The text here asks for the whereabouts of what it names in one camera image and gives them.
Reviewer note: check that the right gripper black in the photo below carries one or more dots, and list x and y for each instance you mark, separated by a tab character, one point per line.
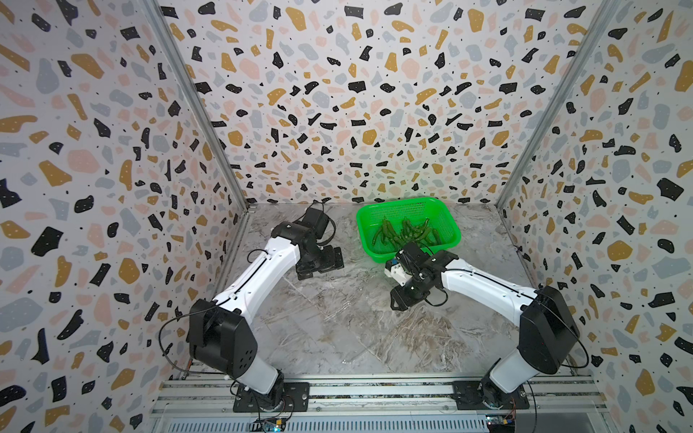
400	301

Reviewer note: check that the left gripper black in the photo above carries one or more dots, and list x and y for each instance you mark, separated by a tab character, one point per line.
332	263

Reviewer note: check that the green peppers bunch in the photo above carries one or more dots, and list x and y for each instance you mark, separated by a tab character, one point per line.
423	234

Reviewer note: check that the green plastic mesh basket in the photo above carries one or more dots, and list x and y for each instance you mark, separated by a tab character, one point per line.
417	210

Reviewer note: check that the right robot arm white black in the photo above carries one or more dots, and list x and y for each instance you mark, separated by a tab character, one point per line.
547	330

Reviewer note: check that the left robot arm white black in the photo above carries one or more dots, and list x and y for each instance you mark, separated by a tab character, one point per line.
220	334

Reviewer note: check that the right circuit board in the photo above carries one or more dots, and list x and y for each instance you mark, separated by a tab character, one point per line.
500	424

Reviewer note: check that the circuit board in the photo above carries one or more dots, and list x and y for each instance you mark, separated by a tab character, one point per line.
500	424
269	425

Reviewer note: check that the left circuit board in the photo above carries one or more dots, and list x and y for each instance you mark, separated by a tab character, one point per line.
269	425

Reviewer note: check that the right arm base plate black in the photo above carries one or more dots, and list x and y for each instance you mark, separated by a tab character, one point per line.
479	395

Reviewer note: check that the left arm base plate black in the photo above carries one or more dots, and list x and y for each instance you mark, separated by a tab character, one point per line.
288	397

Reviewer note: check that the aluminium front rail frame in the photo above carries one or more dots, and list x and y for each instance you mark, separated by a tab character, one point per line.
403	402

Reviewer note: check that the left corner aluminium post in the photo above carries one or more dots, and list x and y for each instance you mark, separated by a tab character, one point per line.
154	15

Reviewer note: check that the corner aluminium post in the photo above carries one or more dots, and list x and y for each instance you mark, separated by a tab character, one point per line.
601	19
154	15

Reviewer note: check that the right corner aluminium post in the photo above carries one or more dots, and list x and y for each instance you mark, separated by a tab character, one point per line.
601	19

